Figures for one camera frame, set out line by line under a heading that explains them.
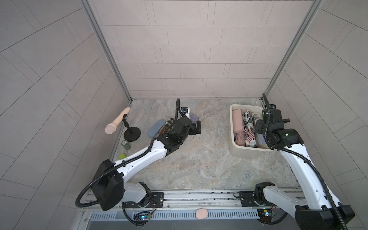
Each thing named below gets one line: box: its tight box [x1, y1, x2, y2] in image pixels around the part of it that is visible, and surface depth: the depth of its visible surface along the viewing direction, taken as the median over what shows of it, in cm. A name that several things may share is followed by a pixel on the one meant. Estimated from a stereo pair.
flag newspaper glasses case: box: [244, 129, 256, 143], surface depth 87 cm
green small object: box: [121, 139, 132, 151], surface depth 86 cm
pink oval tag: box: [195, 207, 208, 220], surface depth 68 cm
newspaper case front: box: [243, 109, 254, 130], surface depth 87 cm
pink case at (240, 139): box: [235, 131, 246, 147], surface depth 88 cm
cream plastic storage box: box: [229, 103, 274, 158], surface depth 87 cm
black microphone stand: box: [122, 113, 141, 142], surface depth 96 cm
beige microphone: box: [104, 106, 131, 135], surface depth 73 cm
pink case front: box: [231, 108, 244, 134], surface depth 87 cm
